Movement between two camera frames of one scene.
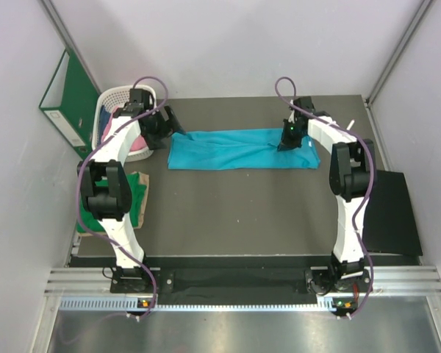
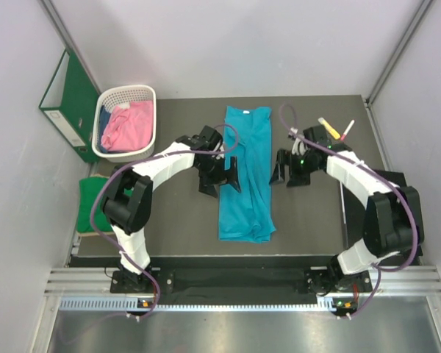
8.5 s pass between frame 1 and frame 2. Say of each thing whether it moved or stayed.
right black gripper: moved
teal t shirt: moved
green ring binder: stayed
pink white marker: stayed
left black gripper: moved
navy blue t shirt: stayed
